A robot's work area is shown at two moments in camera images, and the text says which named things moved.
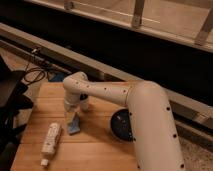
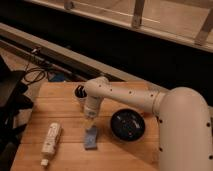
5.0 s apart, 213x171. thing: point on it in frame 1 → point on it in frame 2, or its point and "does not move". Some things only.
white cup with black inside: (84, 100) does not move
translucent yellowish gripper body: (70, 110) → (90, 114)
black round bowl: (120, 125) does not move
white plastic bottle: (50, 142) does not move
